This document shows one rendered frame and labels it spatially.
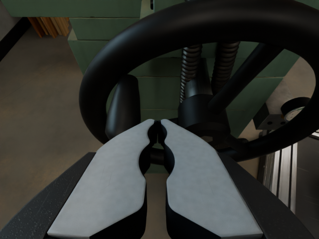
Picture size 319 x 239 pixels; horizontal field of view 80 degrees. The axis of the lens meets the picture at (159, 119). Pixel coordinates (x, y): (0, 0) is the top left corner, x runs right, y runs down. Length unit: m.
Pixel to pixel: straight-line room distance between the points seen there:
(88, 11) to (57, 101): 1.13
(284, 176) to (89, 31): 0.87
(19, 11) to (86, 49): 0.11
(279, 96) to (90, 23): 0.48
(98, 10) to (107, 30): 0.03
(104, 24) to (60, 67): 1.32
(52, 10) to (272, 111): 0.51
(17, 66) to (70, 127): 0.75
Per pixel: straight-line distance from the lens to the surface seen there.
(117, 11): 0.35
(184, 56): 0.25
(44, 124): 1.37
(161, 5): 0.23
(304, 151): 1.09
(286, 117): 0.53
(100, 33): 0.37
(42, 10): 0.39
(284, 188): 0.95
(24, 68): 1.79
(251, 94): 0.52
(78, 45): 0.40
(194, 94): 0.25
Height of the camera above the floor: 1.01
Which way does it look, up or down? 58 degrees down
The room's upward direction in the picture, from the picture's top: 1 degrees clockwise
